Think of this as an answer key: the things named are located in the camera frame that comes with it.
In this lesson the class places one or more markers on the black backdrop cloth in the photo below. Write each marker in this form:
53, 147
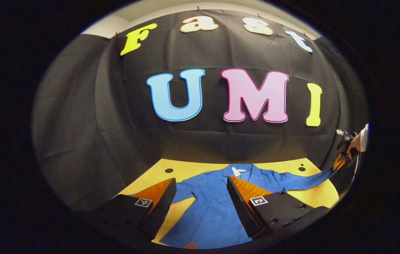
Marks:
115, 134

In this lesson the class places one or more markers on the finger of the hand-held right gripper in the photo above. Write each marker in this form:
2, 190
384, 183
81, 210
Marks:
339, 163

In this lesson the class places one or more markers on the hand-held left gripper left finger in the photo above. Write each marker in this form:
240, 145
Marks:
161, 211

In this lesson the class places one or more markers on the blue jacket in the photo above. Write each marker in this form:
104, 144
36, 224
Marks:
214, 211

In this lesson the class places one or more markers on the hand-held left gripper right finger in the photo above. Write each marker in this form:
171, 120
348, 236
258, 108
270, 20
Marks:
240, 208

